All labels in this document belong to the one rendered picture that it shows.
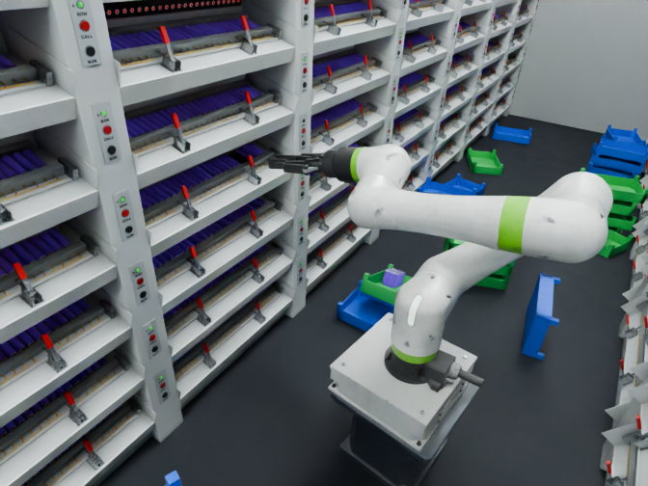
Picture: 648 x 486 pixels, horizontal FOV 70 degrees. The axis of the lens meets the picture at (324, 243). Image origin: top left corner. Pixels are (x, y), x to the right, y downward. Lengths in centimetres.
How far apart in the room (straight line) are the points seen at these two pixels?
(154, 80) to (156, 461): 109
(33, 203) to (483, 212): 88
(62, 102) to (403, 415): 100
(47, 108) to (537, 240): 93
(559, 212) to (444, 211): 22
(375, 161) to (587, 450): 119
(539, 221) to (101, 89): 87
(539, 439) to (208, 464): 106
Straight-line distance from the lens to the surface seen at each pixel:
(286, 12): 149
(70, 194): 107
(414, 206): 103
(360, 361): 131
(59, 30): 99
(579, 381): 204
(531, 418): 183
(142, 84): 110
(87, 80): 102
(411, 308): 113
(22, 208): 104
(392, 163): 113
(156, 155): 119
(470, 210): 99
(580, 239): 95
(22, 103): 99
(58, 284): 115
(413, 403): 123
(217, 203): 137
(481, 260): 121
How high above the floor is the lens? 133
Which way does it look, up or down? 33 degrees down
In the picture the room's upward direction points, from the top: 3 degrees clockwise
